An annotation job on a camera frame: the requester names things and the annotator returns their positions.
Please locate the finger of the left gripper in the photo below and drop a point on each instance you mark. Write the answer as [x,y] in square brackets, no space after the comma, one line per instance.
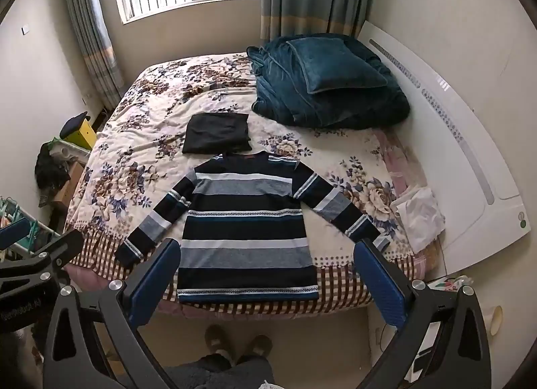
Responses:
[22,232]

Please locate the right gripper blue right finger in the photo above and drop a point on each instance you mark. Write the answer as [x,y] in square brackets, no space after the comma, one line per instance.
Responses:
[460,355]

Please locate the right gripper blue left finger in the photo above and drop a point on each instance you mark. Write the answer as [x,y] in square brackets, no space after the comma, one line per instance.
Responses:
[74,355]

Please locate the striped navy knit sweater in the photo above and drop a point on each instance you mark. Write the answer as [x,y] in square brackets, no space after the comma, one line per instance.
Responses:
[244,237]

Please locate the black clothes pile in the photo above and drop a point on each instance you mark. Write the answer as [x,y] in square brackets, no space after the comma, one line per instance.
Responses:
[49,174]

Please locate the green drying rack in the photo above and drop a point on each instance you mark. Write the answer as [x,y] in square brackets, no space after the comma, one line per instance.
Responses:
[11,211]

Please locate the cardboard box beside bed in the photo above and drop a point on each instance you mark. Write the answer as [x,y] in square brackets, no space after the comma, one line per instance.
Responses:
[64,196]

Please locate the yellow box with black cap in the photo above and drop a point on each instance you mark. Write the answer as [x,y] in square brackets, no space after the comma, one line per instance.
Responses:
[78,131]

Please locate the white crumpled cloth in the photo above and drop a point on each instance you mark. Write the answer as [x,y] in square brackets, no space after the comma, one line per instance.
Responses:
[420,215]

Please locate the white bed headboard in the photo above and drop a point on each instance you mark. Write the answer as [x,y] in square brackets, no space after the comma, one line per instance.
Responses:
[477,195]

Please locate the right grey slipper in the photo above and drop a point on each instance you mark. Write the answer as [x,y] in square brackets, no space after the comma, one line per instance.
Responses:
[260,346]

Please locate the floral bed blanket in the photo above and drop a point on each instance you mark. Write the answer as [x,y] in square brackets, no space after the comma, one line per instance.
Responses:
[138,157]

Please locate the folded black garment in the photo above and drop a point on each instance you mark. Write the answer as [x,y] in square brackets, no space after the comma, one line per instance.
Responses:
[217,133]

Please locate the teal folded velvet quilt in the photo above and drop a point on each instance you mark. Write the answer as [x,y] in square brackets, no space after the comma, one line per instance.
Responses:
[282,94]

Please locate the left grey-blue curtain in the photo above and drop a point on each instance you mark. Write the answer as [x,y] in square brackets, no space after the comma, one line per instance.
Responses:
[90,29]

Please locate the teal velvet pillow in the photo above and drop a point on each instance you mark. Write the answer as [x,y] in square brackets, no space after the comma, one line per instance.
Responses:
[328,64]

